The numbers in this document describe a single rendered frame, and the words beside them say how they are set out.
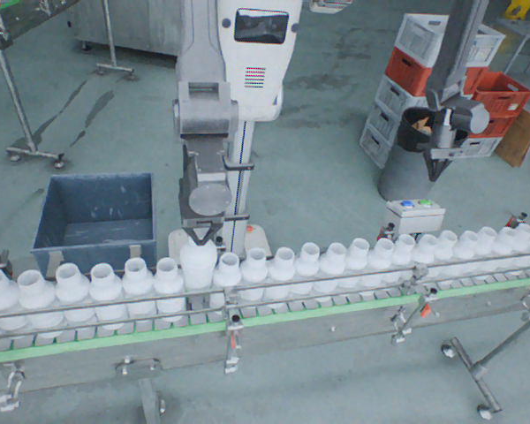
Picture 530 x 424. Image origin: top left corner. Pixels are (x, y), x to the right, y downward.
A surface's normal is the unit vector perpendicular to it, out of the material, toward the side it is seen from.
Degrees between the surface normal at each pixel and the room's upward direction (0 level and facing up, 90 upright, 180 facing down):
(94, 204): 90
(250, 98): 90
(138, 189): 90
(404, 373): 0
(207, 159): 5
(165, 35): 90
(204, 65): 56
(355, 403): 0
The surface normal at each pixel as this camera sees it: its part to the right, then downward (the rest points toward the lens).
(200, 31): 0.27, 0.18
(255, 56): 0.23, 0.70
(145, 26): -0.07, 0.69
